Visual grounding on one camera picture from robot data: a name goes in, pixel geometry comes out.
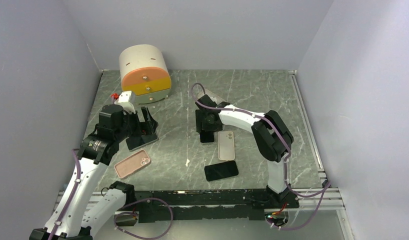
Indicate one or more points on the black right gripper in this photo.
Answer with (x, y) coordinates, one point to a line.
(200, 117)

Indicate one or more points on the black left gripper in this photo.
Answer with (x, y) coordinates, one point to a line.
(142, 128)

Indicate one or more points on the black phone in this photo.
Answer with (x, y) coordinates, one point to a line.
(137, 142)
(222, 170)
(206, 137)

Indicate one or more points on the black phone front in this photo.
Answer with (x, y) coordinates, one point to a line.
(222, 170)

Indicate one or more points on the clear beige phone case back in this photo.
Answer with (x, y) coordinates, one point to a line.
(214, 97)

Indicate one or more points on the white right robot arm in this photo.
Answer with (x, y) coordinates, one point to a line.
(273, 138)

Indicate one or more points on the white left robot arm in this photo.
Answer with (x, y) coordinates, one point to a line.
(116, 123)

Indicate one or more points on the pink phone case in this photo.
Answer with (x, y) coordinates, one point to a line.
(132, 164)

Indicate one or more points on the cream round drawer box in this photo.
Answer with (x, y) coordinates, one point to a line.
(143, 71)

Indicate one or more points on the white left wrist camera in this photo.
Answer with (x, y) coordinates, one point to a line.
(126, 99)

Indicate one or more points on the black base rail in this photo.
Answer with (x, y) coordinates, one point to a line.
(254, 204)

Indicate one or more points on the aluminium frame rail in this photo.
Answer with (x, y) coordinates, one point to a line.
(331, 200)

